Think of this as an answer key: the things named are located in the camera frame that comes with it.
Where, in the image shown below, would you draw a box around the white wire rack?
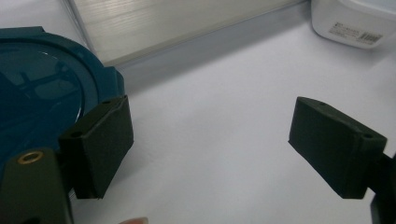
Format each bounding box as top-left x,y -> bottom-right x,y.
60,0 -> 312,68

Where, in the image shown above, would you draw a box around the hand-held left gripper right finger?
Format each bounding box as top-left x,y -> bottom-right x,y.
288,95 -> 389,200

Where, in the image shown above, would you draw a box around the white square container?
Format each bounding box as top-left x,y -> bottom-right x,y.
310,0 -> 396,50

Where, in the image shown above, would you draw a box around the round container with dark blue lid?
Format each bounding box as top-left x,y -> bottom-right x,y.
0,26 -> 126,188

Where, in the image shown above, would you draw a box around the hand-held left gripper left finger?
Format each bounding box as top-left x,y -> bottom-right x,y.
58,94 -> 135,200

